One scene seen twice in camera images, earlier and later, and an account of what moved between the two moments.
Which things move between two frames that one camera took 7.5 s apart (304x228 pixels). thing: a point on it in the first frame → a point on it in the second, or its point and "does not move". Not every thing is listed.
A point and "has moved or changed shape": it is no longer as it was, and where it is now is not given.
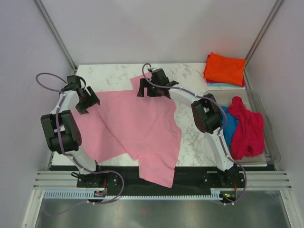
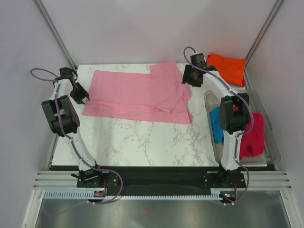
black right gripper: x=145 y=83 → x=186 y=79
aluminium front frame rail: x=268 y=180 does not move
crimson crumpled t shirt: x=248 y=139 does not move
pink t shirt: x=147 y=128 has moved or changed shape
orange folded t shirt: x=224 y=69 does not move
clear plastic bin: x=271 y=154 does not move
